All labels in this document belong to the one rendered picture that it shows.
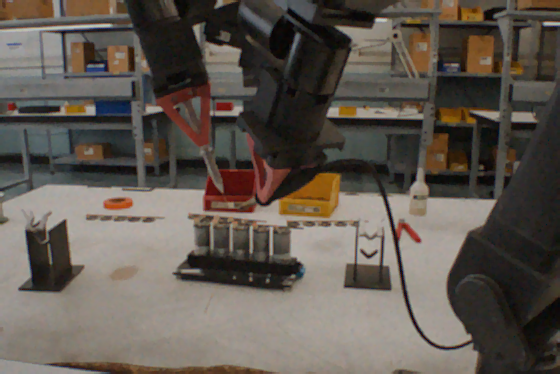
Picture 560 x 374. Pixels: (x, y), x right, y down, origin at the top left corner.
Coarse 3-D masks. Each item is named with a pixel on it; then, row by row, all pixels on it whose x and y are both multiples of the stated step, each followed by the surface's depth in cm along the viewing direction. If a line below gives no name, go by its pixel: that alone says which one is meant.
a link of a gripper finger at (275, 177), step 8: (248, 136) 53; (248, 144) 54; (256, 160) 54; (256, 168) 55; (264, 168) 55; (288, 168) 50; (256, 176) 56; (264, 176) 56; (272, 176) 50; (280, 176) 51; (256, 184) 57; (264, 184) 56; (272, 184) 52; (264, 192) 55; (272, 192) 54; (264, 200) 56
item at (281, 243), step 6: (276, 234) 64; (288, 234) 64; (276, 240) 65; (282, 240) 64; (288, 240) 65; (276, 246) 65; (282, 246) 64; (288, 246) 65; (276, 252) 65; (282, 252) 65; (288, 252) 65; (276, 258) 65; (282, 258) 65; (288, 258) 65
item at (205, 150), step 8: (184, 104) 60; (192, 112) 61; (192, 120) 61; (192, 128) 61; (200, 128) 61; (208, 144) 62; (200, 152) 62; (208, 152) 62; (208, 160) 62; (216, 168) 63; (216, 176) 63
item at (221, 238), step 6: (228, 228) 67; (216, 234) 66; (222, 234) 66; (228, 234) 67; (216, 240) 67; (222, 240) 66; (228, 240) 67; (216, 246) 67; (222, 246) 67; (228, 246) 67; (216, 252) 67; (222, 252) 67; (228, 252) 67
